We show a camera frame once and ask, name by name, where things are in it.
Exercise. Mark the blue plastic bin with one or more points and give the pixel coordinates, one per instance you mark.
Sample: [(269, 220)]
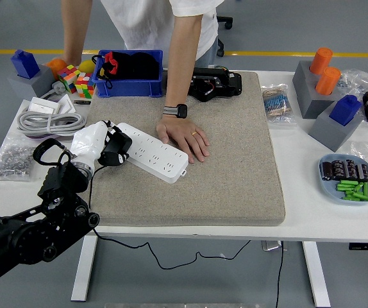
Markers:
[(129, 90)]

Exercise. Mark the black pouch with red trim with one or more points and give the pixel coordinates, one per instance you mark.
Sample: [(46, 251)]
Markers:
[(139, 67)]

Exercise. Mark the person's right hand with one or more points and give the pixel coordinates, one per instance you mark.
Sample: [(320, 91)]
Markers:
[(71, 59)]

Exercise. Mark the green battery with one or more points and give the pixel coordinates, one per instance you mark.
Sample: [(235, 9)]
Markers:
[(350, 198), (345, 187), (365, 188), (347, 182), (362, 196), (358, 187)]

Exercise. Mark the black wristwatch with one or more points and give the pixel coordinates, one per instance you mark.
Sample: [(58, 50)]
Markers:
[(180, 110)]

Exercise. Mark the orange round fruit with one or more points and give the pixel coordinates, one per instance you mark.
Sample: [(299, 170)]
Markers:
[(54, 65)]

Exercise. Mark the grey-brown mat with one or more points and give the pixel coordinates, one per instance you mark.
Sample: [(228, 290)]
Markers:
[(219, 167)]

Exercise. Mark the colourful puzzle cube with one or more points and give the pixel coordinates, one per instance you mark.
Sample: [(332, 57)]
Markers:
[(67, 77), (84, 85)]

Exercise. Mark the yellow round fruit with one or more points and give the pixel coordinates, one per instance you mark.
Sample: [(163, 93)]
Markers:
[(86, 66)]

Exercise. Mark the person's left forearm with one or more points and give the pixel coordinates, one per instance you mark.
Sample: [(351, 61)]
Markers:
[(184, 64)]

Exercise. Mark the small black usb stick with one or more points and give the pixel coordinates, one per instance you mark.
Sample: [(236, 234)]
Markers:
[(82, 102)]

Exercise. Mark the grey single-slot holder block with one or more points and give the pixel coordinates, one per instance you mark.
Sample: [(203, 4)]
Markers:
[(331, 131), (39, 85)]

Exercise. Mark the white power strip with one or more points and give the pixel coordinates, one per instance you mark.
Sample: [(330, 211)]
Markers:
[(158, 157)]

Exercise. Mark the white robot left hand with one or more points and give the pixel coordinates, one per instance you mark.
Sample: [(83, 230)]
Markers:
[(88, 141)]

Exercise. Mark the person's right forearm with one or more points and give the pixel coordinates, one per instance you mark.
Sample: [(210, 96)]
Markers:
[(75, 29)]

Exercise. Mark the person's left hand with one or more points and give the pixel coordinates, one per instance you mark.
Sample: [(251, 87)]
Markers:
[(184, 134)]

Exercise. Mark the black office chair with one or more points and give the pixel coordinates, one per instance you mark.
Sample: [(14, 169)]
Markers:
[(225, 20)]

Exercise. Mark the black plug adapter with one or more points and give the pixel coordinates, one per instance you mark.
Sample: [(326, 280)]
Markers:
[(120, 142)]

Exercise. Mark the grey wall plug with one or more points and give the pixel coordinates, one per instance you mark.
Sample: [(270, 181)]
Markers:
[(58, 87)]

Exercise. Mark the light blue plate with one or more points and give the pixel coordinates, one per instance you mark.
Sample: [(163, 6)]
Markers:
[(331, 192)]

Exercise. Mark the metal bracket under table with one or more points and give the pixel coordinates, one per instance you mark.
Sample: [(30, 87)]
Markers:
[(272, 245)]

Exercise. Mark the orange cylinder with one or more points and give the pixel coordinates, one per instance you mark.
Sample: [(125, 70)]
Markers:
[(327, 80), (321, 61)]

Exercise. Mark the white table leg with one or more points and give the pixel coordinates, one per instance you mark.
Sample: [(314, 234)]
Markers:
[(317, 276), (86, 272)]

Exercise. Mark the grey two-slot holder block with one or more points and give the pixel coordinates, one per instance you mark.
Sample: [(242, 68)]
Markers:
[(315, 107)]

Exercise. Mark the blue house-shaped block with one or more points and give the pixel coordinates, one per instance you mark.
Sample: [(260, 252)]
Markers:
[(25, 64), (344, 110)]

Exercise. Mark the small white box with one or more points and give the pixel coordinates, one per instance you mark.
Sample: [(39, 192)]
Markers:
[(41, 107)]

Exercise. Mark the black electronic module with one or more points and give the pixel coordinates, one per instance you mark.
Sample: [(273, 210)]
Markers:
[(229, 83)]

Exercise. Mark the person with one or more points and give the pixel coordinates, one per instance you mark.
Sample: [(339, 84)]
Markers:
[(145, 22)]

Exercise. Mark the clear bag of metal nuts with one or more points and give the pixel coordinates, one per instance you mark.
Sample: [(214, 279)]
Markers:
[(11, 160)]

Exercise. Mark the crumpled clear plastic bags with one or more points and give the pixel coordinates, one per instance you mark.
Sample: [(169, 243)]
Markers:
[(357, 80)]

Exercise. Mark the clear bag of resistors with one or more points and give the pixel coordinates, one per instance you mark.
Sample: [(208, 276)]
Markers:
[(277, 104)]

